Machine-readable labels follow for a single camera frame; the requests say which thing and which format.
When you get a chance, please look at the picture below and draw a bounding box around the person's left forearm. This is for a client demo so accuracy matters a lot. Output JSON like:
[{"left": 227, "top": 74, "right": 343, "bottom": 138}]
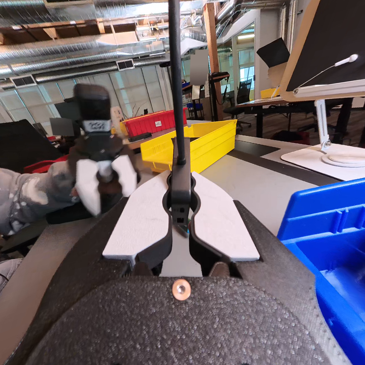
[{"left": 0, "top": 160, "right": 79, "bottom": 236}]

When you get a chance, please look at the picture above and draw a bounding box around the black adapter hub with cable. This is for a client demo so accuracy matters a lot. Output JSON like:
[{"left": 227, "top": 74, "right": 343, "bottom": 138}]
[{"left": 168, "top": 0, "right": 192, "bottom": 237}]

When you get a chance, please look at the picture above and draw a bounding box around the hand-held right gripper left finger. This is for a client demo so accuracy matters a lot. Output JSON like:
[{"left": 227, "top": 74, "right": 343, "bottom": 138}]
[{"left": 102, "top": 171, "right": 173, "bottom": 267}]

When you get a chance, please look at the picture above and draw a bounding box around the silver ventilation duct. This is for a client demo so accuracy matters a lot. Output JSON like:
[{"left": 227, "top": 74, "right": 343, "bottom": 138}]
[
  {"left": 0, "top": 34, "right": 169, "bottom": 69},
  {"left": 0, "top": 56, "right": 171, "bottom": 83}
]

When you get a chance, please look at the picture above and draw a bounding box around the black standing desk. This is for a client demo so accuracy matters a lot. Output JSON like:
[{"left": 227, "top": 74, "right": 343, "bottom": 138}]
[{"left": 208, "top": 72, "right": 230, "bottom": 121}]

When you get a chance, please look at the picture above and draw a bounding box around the red storage bin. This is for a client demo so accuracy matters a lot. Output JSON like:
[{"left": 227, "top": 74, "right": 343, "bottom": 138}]
[{"left": 125, "top": 109, "right": 188, "bottom": 138}]

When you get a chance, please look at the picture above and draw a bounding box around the black tilted monitor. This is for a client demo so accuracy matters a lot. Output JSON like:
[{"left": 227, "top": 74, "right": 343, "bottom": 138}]
[{"left": 256, "top": 37, "right": 291, "bottom": 69}]

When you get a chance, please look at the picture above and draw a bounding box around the black wood-framed board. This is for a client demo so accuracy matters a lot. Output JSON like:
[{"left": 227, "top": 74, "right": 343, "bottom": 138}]
[{"left": 281, "top": 0, "right": 365, "bottom": 102}]

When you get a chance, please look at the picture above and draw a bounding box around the person's left hand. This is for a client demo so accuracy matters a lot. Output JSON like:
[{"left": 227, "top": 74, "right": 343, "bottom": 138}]
[{"left": 98, "top": 179, "right": 124, "bottom": 202}]

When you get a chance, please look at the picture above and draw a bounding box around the wooden post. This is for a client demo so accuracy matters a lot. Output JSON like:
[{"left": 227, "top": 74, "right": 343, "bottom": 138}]
[{"left": 203, "top": 2, "right": 224, "bottom": 121}]

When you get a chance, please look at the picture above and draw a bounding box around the white tablet stand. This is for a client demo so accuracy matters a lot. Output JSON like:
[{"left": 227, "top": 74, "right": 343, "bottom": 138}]
[{"left": 281, "top": 79, "right": 365, "bottom": 176}]

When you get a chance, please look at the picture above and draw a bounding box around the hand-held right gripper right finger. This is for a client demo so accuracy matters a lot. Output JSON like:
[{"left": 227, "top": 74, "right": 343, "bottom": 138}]
[{"left": 189, "top": 171, "right": 261, "bottom": 263}]

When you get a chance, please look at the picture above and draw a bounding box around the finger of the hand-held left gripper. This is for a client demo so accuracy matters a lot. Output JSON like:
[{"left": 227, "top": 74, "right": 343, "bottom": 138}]
[
  {"left": 112, "top": 155, "right": 138, "bottom": 198},
  {"left": 75, "top": 159, "right": 102, "bottom": 216}
]

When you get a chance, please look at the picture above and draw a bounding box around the blue storage bin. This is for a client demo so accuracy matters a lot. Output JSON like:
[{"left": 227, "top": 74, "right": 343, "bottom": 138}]
[{"left": 277, "top": 177, "right": 365, "bottom": 365}]

